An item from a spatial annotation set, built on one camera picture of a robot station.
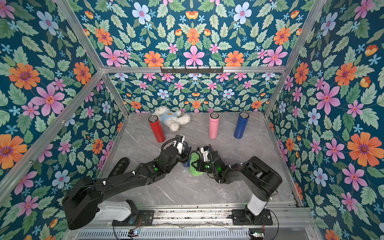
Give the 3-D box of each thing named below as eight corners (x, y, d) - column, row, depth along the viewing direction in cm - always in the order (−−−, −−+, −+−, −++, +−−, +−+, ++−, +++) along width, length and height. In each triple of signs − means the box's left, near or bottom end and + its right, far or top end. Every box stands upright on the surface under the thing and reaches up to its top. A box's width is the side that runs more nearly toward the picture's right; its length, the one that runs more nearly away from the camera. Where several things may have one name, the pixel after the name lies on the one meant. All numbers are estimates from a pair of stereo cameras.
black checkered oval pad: (111, 177, 89) (108, 175, 87) (122, 158, 97) (120, 156, 95) (120, 179, 89) (118, 177, 86) (131, 160, 97) (129, 158, 94)
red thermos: (155, 140, 106) (146, 119, 89) (160, 135, 109) (151, 114, 92) (163, 143, 105) (154, 123, 87) (167, 138, 108) (159, 117, 91)
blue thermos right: (234, 138, 106) (239, 118, 90) (233, 131, 110) (238, 111, 94) (243, 138, 106) (250, 118, 90) (241, 131, 110) (248, 111, 94)
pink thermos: (209, 139, 106) (209, 119, 89) (208, 132, 110) (209, 112, 93) (217, 139, 106) (220, 119, 89) (217, 132, 110) (219, 112, 93)
